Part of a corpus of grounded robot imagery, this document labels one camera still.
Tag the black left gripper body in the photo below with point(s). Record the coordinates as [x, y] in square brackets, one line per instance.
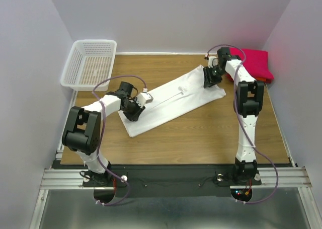
[133, 110]

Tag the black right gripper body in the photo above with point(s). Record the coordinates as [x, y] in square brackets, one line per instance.
[214, 75]

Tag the white t-shirt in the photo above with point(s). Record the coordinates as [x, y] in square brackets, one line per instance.
[173, 100]

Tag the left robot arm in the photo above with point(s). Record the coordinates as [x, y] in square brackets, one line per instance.
[83, 132]

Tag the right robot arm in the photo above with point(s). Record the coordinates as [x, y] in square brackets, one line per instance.
[247, 104]

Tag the folded red t-shirt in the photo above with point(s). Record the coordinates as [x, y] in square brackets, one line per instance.
[257, 63]

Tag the folded orange t-shirt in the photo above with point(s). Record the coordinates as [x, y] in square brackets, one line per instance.
[265, 80]

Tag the white plastic basket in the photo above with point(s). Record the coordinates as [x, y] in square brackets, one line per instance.
[89, 62]

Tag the circuit board with leds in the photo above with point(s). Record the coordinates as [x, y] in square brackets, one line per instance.
[242, 193]

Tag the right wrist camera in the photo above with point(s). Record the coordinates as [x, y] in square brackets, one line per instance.
[212, 61]

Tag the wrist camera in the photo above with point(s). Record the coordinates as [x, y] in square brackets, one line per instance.
[143, 98]
[212, 61]

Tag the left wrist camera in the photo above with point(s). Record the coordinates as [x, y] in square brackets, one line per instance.
[143, 98]

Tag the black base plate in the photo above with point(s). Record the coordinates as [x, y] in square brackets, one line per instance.
[156, 181]

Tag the aluminium rail frame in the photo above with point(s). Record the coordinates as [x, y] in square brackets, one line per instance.
[207, 136]

